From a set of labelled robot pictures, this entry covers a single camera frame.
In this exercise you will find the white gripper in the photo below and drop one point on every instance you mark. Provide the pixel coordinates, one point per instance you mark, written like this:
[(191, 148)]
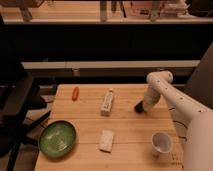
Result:
[(149, 102)]

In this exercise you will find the black eraser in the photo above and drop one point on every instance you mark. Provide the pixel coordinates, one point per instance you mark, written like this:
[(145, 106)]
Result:
[(139, 108)]

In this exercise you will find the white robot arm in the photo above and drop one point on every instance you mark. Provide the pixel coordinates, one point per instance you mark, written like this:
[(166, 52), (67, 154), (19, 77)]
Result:
[(198, 151)]

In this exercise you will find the white paper cup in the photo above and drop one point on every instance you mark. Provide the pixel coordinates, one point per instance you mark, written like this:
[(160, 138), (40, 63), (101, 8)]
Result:
[(161, 143)]

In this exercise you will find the white sponge block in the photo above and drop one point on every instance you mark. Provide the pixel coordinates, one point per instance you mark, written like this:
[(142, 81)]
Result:
[(106, 141)]

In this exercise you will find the orange carrot toy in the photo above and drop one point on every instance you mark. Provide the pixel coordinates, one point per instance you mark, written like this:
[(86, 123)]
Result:
[(75, 93)]

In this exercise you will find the green bowl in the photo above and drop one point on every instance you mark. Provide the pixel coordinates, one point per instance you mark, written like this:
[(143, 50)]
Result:
[(57, 139)]

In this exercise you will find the black chair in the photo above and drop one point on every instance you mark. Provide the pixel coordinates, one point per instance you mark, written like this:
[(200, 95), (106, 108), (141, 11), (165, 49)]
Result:
[(18, 94)]

